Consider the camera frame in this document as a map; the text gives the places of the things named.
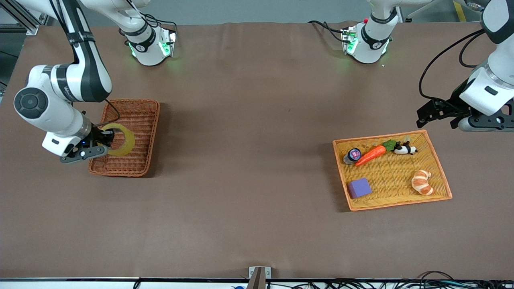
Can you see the clear yellowish tape roll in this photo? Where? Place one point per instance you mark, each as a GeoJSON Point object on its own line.
{"type": "Point", "coordinates": [129, 140]}

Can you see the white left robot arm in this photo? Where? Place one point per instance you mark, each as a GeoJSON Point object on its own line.
{"type": "Point", "coordinates": [371, 40]}

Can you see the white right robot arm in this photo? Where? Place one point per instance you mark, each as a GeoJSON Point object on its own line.
{"type": "Point", "coordinates": [80, 80]}

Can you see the brown deep wicker basket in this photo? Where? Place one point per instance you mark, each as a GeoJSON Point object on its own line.
{"type": "Point", "coordinates": [140, 120]}

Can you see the yellow flat wicker tray basket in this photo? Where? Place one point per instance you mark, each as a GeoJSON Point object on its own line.
{"type": "Point", "coordinates": [437, 176]}

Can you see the black white panda toy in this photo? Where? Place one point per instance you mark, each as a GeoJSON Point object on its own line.
{"type": "Point", "coordinates": [403, 149]}

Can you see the toy croissant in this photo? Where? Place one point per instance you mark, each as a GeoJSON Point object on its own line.
{"type": "Point", "coordinates": [421, 182]}

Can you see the orange toy carrot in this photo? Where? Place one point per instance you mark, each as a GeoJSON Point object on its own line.
{"type": "Point", "coordinates": [371, 155]}

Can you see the small can purple lid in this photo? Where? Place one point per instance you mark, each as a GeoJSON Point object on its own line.
{"type": "Point", "coordinates": [353, 155]}

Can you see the purple foam block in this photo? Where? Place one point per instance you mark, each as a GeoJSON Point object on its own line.
{"type": "Point", "coordinates": [359, 188]}

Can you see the brown table cover sheet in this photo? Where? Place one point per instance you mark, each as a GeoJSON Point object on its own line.
{"type": "Point", "coordinates": [249, 160]}

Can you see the left arm base connector bracket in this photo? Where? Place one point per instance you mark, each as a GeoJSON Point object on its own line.
{"type": "Point", "coordinates": [348, 40]}

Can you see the right arm base connector bracket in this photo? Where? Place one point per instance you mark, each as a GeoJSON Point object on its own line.
{"type": "Point", "coordinates": [170, 42]}

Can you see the aluminium frame profile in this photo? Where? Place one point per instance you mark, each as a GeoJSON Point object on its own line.
{"type": "Point", "coordinates": [30, 29]}

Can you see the white table edge rail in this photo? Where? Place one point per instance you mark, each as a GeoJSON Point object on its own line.
{"type": "Point", "coordinates": [80, 284]}

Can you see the metal table edge bracket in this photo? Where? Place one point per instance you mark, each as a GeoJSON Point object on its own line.
{"type": "Point", "coordinates": [259, 277]}

